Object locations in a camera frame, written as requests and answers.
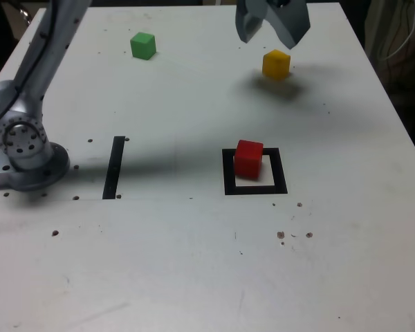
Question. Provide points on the black tape strip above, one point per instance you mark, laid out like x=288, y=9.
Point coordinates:
x=112, y=166

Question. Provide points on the green cube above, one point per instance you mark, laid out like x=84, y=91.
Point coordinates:
x=142, y=46

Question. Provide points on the red cube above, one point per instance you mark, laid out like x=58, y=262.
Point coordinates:
x=248, y=162

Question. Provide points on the yellow cube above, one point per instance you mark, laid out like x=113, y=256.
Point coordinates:
x=276, y=67

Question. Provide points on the beige fabric backdrop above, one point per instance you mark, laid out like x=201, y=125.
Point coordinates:
x=394, y=20

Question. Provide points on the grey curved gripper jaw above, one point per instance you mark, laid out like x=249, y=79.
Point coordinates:
x=249, y=20
x=294, y=24

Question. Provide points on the black tape square outline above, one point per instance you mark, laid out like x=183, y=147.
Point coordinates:
x=280, y=173

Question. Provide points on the metal frame piece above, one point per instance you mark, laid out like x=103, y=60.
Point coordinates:
x=26, y=14

